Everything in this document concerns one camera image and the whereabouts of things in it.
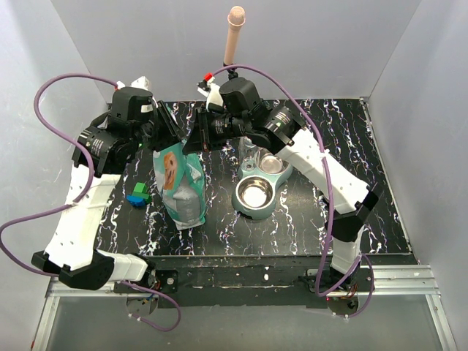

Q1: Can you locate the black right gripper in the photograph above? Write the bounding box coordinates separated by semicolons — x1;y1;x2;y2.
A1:
182;106;250;154

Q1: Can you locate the green pet food bag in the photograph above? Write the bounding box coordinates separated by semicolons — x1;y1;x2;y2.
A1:
152;138;206;230

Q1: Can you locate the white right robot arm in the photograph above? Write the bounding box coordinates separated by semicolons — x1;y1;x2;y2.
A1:
183;76;380;291

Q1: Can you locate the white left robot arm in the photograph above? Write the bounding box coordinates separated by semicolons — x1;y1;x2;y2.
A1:
31;84;183;293

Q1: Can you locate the teal double pet bowl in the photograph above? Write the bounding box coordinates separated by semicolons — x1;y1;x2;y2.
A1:
232;137;293;220

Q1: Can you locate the green toy block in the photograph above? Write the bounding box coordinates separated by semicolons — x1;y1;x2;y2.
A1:
132;182;151;203

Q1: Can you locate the black tripod stand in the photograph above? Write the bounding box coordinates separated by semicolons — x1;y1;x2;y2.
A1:
223;63;238;80

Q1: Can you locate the blue toy block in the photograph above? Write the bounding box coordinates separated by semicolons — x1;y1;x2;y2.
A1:
127;195;147;208

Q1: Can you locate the beige microphone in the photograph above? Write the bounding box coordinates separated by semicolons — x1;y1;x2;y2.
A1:
223;6;246;65

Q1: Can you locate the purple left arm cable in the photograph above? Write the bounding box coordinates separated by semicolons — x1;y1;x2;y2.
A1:
0;72;183;331

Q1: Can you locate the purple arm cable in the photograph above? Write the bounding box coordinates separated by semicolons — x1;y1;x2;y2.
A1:
0;72;183;331
214;64;375;317

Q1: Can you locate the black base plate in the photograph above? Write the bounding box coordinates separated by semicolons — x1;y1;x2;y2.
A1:
113;255;363;309

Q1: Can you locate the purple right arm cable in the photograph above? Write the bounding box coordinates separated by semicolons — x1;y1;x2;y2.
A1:
214;64;375;317

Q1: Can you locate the aluminium rail frame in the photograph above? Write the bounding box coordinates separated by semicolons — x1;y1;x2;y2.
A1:
31;265;456;350

